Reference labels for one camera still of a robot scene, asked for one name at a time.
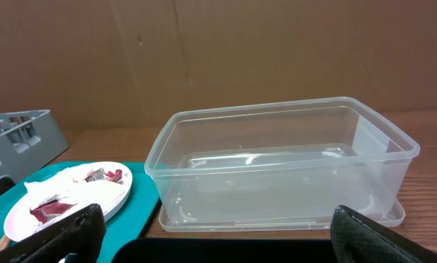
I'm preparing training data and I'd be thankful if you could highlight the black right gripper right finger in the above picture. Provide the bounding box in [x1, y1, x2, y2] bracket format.
[330, 205, 437, 263]

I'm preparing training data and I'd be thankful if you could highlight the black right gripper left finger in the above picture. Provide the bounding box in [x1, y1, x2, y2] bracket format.
[0, 204, 107, 263]

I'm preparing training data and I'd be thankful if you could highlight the large white round plate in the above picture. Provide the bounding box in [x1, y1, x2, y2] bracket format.
[4, 161, 133, 242]

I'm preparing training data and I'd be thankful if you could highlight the clear plastic waste bin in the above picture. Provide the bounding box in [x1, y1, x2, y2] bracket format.
[145, 96, 420, 223]

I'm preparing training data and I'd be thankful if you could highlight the grey dishwasher rack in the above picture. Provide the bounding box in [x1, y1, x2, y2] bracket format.
[0, 110, 69, 183]

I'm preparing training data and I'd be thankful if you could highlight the teal plastic tray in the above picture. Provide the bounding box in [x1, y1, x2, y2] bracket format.
[0, 162, 159, 263]

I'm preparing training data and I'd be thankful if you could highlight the white napkin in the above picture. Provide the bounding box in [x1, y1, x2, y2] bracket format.
[23, 167, 126, 220]

